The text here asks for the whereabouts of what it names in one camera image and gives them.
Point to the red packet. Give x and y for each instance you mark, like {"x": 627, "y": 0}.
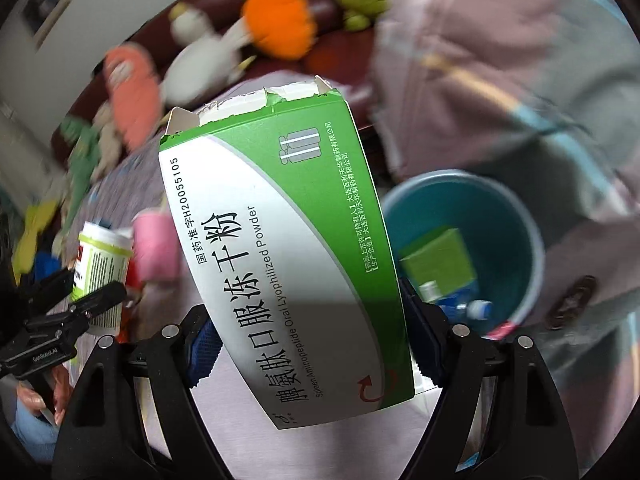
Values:
{"x": 501, "y": 331}

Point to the yellow plush toy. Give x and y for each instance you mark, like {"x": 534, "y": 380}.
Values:
{"x": 37, "y": 230}

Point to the framed wall picture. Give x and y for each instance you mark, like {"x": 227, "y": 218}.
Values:
{"x": 45, "y": 10}

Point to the person's left hand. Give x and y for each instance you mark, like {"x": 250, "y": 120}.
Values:
{"x": 30, "y": 397}

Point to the person's blue jeans leg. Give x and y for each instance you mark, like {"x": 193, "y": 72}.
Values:
{"x": 30, "y": 432}

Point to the plaid bed sheet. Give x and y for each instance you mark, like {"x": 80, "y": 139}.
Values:
{"x": 475, "y": 60}

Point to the small blue white vial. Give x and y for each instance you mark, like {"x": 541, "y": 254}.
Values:
{"x": 479, "y": 308}

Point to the pink carrot plush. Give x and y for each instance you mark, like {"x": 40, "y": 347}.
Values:
{"x": 132, "y": 100}

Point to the pink cup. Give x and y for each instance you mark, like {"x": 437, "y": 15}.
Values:
{"x": 155, "y": 245}

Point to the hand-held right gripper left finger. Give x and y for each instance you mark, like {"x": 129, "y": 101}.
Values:
{"x": 202, "y": 355}

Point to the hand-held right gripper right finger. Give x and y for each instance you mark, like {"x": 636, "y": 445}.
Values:
{"x": 426, "y": 342}

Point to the white green label bottle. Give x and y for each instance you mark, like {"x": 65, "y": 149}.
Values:
{"x": 100, "y": 260}

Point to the green white medicine box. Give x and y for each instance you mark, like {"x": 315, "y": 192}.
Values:
{"x": 280, "y": 260}

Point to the green dinosaur plush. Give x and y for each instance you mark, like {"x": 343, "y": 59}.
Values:
{"x": 82, "y": 160}

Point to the dark red leather sofa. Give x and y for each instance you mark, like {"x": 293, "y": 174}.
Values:
{"x": 325, "y": 10}

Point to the beige bear plush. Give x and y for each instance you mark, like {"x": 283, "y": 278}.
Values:
{"x": 107, "y": 135}

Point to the teal plastic bin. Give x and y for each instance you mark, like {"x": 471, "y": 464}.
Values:
{"x": 500, "y": 240}

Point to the small green box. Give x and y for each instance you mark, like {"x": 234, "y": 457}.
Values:
{"x": 440, "y": 260}

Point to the pink tablecloth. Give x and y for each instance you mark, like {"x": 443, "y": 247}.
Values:
{"x": 125, "y": 180}

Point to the white duck plush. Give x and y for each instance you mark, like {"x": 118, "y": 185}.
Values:
{"x": 200, "y": 65}

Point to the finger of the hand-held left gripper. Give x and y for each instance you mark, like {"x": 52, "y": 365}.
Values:
{"x": 47, "y": 287}
{"x": 95, "y": 300}

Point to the orange carrot bunny plush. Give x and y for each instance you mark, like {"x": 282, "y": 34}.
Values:
{"x": 280, "y": 20}

